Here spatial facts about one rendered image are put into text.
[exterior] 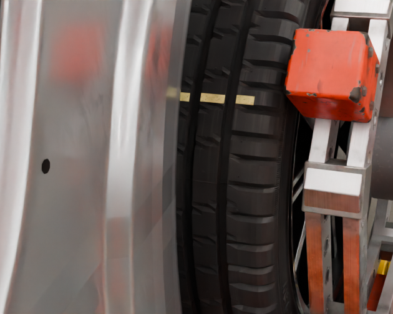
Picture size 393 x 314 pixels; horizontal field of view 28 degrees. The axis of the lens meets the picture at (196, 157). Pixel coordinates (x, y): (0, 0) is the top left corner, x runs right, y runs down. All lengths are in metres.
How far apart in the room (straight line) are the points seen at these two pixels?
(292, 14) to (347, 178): 0.18
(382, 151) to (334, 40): 0.30
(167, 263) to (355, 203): 0.21
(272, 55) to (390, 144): 0.28
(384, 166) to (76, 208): 0.52
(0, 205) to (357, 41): 0.38
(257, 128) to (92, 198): 0.22
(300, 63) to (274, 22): 0.08
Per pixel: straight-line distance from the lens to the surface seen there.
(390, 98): 1.04
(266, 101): 0.81
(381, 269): 1.39
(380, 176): 1.05
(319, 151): 0.84
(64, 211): 0.63
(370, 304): 1.26
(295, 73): 0.78
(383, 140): 1.04
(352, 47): 0.77
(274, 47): 0.83
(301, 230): 1.05
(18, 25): 0.58
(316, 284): 0.92
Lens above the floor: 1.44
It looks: 32 degrees down
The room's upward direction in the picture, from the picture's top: 8 degrees counter-clockwise
